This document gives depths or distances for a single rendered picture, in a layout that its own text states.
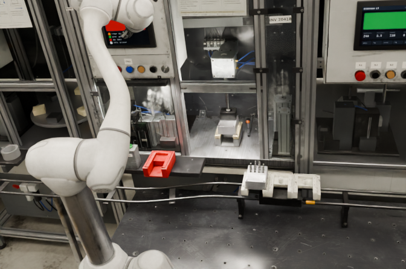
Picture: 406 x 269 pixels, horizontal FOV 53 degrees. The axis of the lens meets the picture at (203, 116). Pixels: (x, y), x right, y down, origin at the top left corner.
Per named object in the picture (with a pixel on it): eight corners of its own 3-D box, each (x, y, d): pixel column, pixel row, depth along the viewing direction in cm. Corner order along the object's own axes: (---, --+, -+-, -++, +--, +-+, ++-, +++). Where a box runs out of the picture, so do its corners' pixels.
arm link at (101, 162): (122, 128, 122) (81, 127, 125) (110, 187, 115) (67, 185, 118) (137, 143, 134) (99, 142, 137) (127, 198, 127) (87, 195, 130)
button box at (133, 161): (123, 168, 214) (119, 149, 208) (128, 159, 220) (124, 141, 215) (138, 169, 212) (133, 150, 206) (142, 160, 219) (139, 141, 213)
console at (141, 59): (91, 80, 202) (66, -15, 180) (113, 58, 226) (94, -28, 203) (172, 80, 192) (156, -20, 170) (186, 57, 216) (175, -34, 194)
